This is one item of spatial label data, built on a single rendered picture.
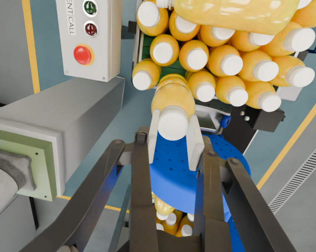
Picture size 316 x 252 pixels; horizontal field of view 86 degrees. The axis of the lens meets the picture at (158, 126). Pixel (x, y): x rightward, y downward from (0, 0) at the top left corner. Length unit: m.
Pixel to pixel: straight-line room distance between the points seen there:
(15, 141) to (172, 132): 0.61
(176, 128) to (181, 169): 0.20
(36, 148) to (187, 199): 0.52
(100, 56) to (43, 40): 1.43
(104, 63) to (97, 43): 0.04
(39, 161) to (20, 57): 1.38
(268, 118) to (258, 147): 1.40
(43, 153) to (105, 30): 0.46
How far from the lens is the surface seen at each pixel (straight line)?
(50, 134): 0.71
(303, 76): 0.46
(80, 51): 0.40
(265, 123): 0.59
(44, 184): 0.82
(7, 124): 0.79
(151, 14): 0.37
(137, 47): 0.50
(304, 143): 2.16
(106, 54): 0.40
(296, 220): 3.02
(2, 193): 0.74
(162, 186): 0.38
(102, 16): 0.40
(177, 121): 0.20
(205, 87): 0.39
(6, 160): 0.77
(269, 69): 0.42
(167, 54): 0.37
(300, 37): 0.43
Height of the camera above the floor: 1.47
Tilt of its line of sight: 62 degrees down
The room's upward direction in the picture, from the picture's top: 170 degrees counter-clockwise
